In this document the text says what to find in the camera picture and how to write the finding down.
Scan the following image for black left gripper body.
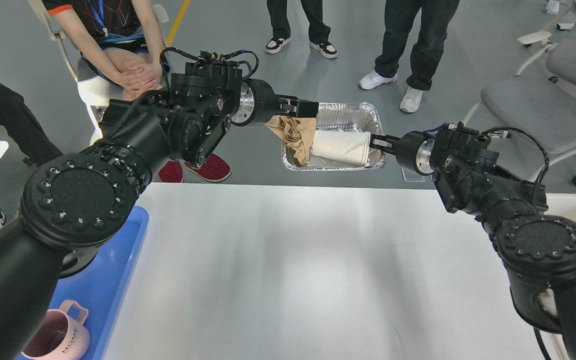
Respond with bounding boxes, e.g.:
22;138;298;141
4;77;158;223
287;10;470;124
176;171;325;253
231;79;289;126

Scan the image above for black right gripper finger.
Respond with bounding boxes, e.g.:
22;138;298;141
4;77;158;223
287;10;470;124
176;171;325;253
369;134;399;154

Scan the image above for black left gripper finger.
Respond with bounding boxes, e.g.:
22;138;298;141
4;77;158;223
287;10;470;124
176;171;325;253
278;96;320;118

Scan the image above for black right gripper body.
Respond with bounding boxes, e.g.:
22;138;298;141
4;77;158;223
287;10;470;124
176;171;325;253
394;131;435;176

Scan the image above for brown paper napkin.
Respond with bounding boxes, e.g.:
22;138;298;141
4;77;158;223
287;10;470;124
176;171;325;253
265;115;317;166

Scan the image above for white paper cup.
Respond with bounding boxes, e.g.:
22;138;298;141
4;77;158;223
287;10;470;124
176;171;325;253
311;130;371;167

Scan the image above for aluminium foil tray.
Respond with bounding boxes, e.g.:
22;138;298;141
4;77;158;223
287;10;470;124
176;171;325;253
282;102;387;171

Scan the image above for pink plastic mug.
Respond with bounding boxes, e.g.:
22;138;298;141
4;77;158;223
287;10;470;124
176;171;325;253
22;300;90;360

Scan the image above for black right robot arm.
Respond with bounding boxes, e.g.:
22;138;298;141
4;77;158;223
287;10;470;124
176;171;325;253
370;122;576;360

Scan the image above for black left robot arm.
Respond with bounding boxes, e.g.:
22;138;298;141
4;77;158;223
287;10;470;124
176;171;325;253
0;47;319;360

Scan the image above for standing person black-white sneakers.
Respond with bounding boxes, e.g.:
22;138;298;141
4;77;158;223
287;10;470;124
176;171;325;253
264;0;339;60

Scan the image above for standing person white sneakers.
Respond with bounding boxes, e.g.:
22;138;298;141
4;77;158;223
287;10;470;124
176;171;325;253
357;0;461;115

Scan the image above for seated person red shoes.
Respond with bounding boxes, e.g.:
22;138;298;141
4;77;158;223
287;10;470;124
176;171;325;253
40;0;232;184

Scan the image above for grey padded chair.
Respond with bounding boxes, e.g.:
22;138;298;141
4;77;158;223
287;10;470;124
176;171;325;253
480;25;576;185

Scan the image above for white folding chair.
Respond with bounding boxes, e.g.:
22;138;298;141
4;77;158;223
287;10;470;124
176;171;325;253
29;0;169;141

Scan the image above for blue plastic tray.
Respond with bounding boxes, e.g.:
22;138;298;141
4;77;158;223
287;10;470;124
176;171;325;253
49;206;149;360

